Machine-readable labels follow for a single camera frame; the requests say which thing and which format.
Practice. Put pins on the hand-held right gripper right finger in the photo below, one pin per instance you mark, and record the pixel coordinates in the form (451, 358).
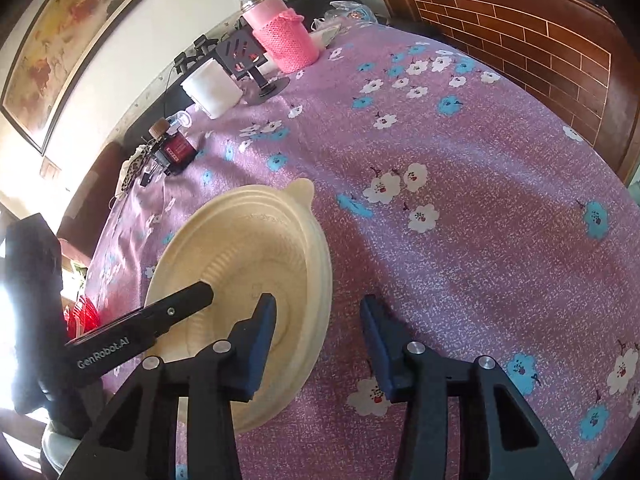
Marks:
(380, 355)

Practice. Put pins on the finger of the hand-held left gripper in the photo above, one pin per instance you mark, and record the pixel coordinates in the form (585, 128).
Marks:
(187, 300)

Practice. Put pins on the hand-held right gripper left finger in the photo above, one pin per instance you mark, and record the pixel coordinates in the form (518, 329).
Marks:
(262, 355)

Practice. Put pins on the red scalloped plate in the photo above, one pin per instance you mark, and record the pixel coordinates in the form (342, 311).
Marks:
(82, 320)

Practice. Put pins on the leopard print cloth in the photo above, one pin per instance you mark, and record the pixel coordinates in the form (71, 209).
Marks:
(131, 170)

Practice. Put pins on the dark glass jar brown lid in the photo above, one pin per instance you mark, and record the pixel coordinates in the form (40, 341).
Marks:
(177, 152)

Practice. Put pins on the brown armchair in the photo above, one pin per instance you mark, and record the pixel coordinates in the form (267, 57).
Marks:
(92, 185)

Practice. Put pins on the white plastic jar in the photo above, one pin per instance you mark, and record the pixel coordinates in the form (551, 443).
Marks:
(212, 90)

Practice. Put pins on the black metal device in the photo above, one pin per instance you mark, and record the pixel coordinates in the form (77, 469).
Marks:
(192, 55)

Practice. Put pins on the black phone stand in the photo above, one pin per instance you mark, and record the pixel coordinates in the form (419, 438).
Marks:
(240, 52)

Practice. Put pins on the pink thermos with knitted sleeve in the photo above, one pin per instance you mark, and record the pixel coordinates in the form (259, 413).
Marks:
(285, 40)

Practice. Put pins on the clear plastic bag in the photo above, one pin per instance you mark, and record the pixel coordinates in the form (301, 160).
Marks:
(352, 12)

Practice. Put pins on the brown wooden headboard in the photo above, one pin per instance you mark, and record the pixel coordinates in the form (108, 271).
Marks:
(525, 45)

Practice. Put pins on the small wall plaque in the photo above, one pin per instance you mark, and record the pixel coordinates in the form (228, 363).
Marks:
(51, 168)

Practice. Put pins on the framed wall painting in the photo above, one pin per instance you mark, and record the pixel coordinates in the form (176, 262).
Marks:
(65, 45)

